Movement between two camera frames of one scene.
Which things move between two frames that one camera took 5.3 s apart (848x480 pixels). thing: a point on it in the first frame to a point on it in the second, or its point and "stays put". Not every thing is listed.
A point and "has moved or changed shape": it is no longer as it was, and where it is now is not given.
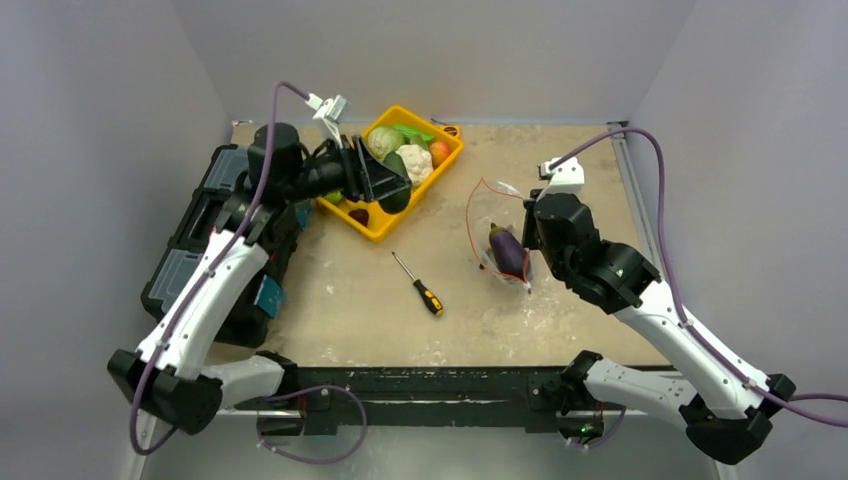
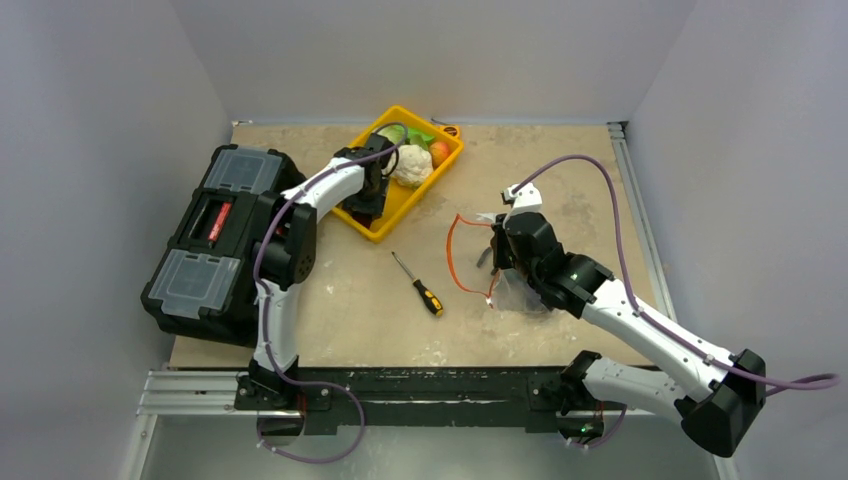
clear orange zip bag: [495, 220] has moved or changed shape
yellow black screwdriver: [431, 299] stays put
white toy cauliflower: [419, 162] stays put
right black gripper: [530, 233] to [499, 246]
